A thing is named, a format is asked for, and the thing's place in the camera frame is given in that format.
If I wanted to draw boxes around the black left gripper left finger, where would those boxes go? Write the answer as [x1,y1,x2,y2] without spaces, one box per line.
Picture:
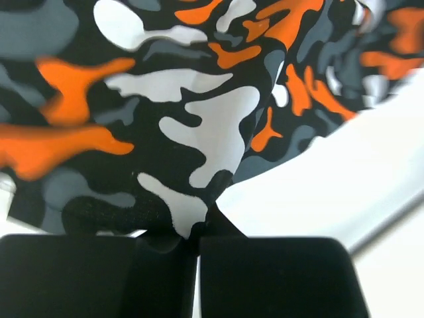
[1,229,199,317]

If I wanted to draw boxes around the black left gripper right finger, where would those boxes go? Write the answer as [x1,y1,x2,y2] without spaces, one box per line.
[198,201,372,318]

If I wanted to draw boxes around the orange camouflage shorts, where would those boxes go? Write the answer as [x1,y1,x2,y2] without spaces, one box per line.
[1,1,423,238]

